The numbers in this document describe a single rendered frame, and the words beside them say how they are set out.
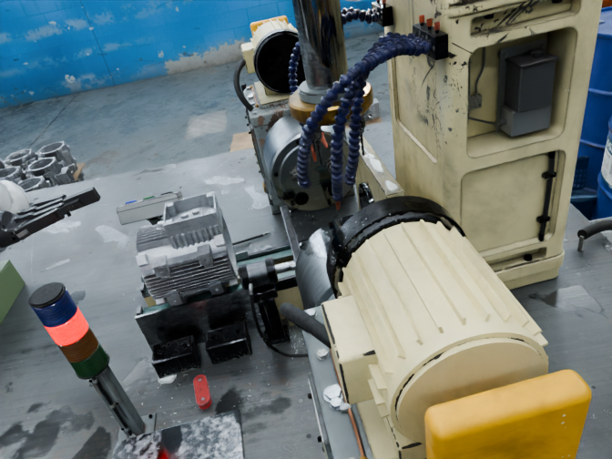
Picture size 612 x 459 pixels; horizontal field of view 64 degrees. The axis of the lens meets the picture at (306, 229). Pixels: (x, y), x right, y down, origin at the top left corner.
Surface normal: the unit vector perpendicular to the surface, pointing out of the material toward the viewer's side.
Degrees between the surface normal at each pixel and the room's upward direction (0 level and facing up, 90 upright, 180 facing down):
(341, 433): 0
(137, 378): 0
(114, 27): 90
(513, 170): 90
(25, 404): 0
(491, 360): 90
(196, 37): 90
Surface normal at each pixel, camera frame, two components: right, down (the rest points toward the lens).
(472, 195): 0.18, 0.54
